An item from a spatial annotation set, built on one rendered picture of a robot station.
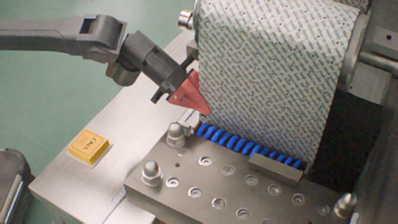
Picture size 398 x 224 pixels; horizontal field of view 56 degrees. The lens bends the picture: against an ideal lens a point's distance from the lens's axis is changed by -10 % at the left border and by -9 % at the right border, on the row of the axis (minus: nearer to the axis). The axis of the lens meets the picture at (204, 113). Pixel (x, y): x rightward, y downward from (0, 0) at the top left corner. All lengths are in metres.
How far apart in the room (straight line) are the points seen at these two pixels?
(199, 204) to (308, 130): 0.22
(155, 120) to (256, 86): 0.37
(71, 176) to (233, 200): 0.39
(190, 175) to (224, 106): 0.14
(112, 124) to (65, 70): 1.75
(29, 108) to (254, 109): 1.96
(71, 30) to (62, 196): 0.35
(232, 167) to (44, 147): 1.65
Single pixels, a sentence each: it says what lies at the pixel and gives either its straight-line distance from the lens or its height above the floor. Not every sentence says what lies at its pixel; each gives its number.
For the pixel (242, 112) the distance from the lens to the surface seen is 0.73.
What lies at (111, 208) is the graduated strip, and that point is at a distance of 0.84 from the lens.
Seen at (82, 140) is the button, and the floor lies 0.92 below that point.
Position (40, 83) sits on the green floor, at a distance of 2.68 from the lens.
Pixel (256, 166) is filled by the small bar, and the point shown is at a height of 1.04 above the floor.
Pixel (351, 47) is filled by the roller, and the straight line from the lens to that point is 0.59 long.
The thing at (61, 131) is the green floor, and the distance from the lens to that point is 2.31.
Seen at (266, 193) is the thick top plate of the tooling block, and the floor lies 1.03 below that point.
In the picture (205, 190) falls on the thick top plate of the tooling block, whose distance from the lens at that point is 0.69.
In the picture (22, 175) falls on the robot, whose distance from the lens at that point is 1.87.
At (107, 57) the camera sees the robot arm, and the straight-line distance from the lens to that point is 0.75.
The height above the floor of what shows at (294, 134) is 1.09.
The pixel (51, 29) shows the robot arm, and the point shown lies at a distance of 0.78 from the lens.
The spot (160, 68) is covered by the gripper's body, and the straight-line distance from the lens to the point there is 0.74.
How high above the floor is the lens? 1.60
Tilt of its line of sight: 45 degrees down
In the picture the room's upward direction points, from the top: straight up
